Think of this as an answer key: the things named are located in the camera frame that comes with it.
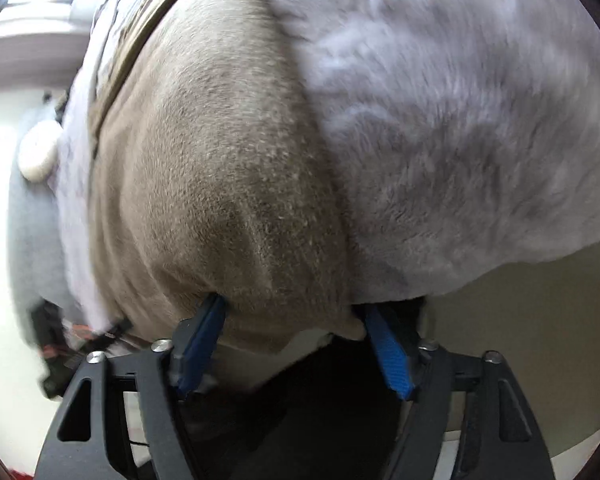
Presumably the brown fleece garment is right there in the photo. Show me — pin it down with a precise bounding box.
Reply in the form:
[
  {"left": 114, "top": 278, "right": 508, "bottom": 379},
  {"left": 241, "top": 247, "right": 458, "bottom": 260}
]
[{"left": 88, "top": 0, "right": 364, "bottom": 352}]

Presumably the white plush toy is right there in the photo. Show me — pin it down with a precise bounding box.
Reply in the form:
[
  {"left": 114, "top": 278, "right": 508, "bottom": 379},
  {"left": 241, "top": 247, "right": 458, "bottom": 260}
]
[{"left": 17, "top": 119, "right": 62, "bottom": 183}]

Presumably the lavender fleece blanket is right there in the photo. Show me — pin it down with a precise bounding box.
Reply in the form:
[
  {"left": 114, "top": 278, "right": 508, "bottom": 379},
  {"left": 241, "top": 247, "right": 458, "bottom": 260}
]
[{"left": 55, "top": 0, "right": 600, "bottom": 328}]

